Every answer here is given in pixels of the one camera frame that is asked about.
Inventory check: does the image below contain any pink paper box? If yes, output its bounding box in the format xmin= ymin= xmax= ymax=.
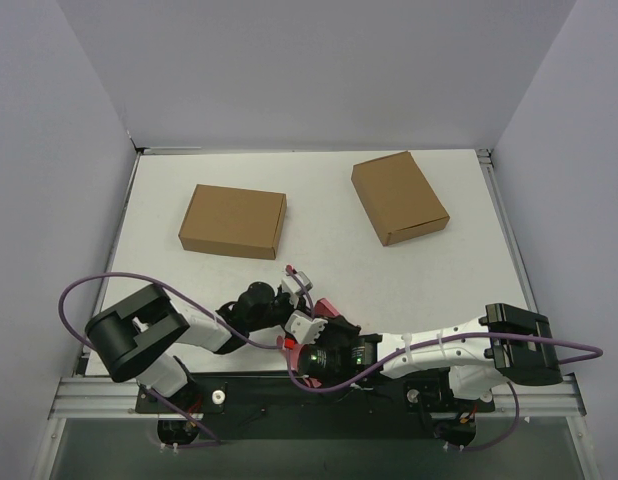
xmin=276 ymin=298 xmax=340 ymax=371

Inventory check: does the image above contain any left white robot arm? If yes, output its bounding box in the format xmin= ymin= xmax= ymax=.
xmin=85 ymin=281 xmax=326 ymax=412

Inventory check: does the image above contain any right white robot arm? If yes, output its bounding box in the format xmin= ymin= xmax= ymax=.
xmin=290 ymin=303 xmax=562 ymax=400

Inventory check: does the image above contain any left brown cardboard box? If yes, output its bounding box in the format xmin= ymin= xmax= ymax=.
xmin=178 ymin=184 xmax=287 ymax=260

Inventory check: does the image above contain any brown cardboard box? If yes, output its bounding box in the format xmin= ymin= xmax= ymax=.
xmin=351 ymin=151 xmax=450 ymax=246
xmin=178 ymin=184 xmax=287 ymax=260

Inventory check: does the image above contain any right brown cardboard box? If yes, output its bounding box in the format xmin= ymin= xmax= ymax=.
xmin=351 ymin=151 xmax=450 ymax=246

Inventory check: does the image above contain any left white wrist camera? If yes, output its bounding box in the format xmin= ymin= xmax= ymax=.
xmin=281 ymin=271 xmax=313 ymax=302

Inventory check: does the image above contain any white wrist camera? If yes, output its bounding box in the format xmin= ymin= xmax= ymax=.
xmin=284 ymin=310 xmax=328 ymax=345
xmin=281 ymin=271 xmax=313 ymax=302

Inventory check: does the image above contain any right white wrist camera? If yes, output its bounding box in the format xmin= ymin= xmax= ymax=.
xmin=284 ymin=310 xmax=328 ymax=345

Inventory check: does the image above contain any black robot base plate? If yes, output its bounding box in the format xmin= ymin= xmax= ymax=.
xmin=134 ymin=370 xmax=495 ymax=443

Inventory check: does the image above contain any aluminium table frame rail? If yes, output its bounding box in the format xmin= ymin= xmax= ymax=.
xmin=475 ymin=149 xmax=586 ymax=417

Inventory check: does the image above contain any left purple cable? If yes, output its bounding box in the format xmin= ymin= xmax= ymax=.
xmin=57 ymin=265 xmax=315 ymax=351

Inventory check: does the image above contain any purple cable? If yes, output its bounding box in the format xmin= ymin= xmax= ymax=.
xmin=57 ymin=265 xmax=315 ymax=351
xmin=287 ymin=332 xmax=604 ymax=394

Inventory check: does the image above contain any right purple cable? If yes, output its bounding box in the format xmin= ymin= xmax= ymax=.
xmin=287 ymin=332 xmax=604 ymax=394

